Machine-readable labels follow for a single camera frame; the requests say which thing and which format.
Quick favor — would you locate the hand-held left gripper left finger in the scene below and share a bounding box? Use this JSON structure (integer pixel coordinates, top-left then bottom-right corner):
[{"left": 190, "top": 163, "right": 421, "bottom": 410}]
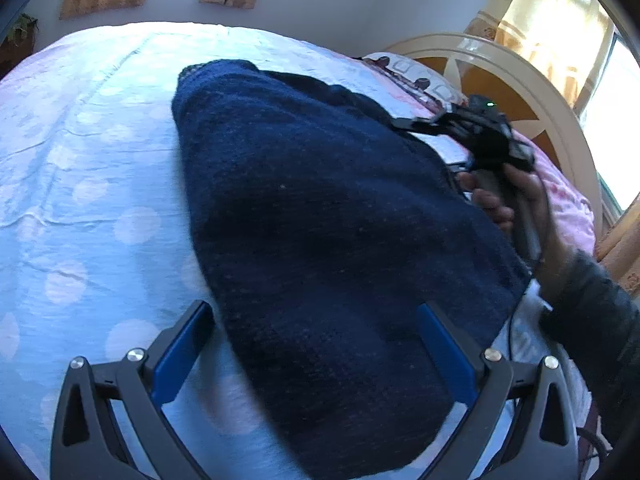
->
[{"left": 50, "top": 300, "right": 216, "bottom": 480}]

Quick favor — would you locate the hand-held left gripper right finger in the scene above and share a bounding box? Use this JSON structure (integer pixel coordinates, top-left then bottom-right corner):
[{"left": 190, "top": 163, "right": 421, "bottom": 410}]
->
[{"left": 416, "top": 302, "right": 581, "bottom": 480}]

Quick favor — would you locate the navy patterned knit sweater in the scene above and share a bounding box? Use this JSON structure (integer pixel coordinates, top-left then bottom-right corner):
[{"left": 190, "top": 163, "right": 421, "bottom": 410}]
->
[{"left": 171, "top": 59, "right": 532, "bottom": 480}]

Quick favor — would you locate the person's right forearm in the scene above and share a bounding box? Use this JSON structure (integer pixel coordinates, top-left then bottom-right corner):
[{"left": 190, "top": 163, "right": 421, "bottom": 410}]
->
[{"left": 537, "top": 250, "right": 640, "bottom": 461}]

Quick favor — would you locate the person's right hand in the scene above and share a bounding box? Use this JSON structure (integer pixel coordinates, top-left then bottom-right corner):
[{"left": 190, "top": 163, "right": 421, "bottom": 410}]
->
[{"left": 457, "top": 160, "right": 576, "bottom": 312}]

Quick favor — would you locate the cream wooden headboard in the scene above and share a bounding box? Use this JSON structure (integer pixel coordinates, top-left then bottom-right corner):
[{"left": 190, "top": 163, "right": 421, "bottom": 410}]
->
[{"left": 384, "top": 32, "right": 609, "bottom": 242}]

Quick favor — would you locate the large side window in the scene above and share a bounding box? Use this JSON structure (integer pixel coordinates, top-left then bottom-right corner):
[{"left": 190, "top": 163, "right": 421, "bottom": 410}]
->
[{"left": 574, "top": 25, "right": 640, "bottom": 212}]

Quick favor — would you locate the yellow patterned curtain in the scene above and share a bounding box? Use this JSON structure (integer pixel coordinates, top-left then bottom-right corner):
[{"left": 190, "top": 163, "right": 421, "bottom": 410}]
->
[{"left": 462, "top": 0, "right": 619, "bottom": 112}]

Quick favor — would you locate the bed with blue dotted sheet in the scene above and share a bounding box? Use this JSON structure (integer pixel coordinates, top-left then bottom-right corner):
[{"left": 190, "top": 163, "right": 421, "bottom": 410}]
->
[{"left": 0, "top": 22, "right": 598, "bottom": 480}]

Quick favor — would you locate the brown wooden desk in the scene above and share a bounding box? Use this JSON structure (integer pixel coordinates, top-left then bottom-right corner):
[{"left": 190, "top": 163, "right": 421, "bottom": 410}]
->
[{"left": 0, "top": 35, "right": 37, "bottom": 82}]

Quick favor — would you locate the green plant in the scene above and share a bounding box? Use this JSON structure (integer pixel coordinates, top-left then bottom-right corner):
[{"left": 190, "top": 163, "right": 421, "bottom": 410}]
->
[{"left": 7, "top": 13, "right": 40, "bottom": 45}]

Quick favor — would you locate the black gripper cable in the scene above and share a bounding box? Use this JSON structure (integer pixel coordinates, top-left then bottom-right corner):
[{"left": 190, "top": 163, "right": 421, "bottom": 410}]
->
[{"left": 506, "top": 305, "right": 527, "bottom": 362}]

